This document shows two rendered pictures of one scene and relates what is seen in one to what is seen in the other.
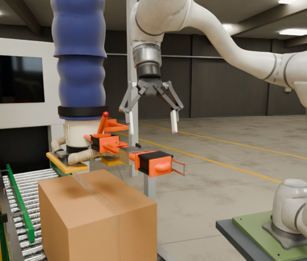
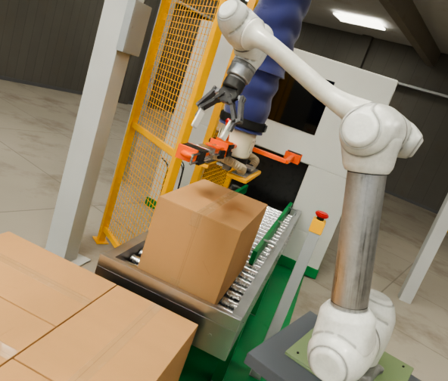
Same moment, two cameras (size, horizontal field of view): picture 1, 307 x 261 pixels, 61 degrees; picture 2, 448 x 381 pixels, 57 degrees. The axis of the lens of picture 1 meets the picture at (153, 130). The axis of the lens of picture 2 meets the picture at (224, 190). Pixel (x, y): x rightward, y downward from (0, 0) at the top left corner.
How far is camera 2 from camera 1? 1.14 m
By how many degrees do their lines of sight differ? 45
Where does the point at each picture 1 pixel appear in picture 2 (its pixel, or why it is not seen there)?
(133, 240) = (204, 249)
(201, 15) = (259, 38)
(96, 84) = (253, 97)
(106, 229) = (185, 218)
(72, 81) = not seen: hidden behind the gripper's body
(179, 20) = (237, 40)
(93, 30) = not seen: hidden behind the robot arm
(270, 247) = (303, 347)
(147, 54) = (232, 66)
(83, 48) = not seen: hidden behind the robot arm
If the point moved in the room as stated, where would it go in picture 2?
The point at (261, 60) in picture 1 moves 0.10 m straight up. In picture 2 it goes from (346, 106) to (360, 72)
